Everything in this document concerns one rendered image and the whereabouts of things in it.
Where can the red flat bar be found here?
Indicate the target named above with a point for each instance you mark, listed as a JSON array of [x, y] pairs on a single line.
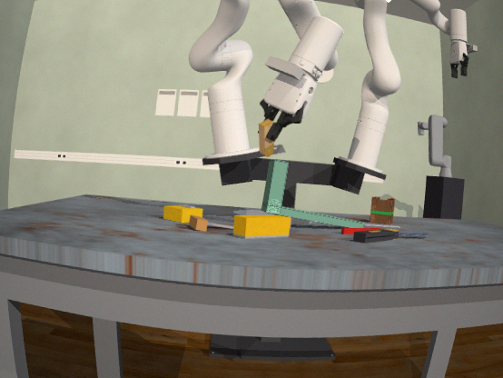
[[352, 230]]

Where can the green l-shaped frame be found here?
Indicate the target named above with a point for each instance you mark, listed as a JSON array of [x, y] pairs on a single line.
[[273, 196]]

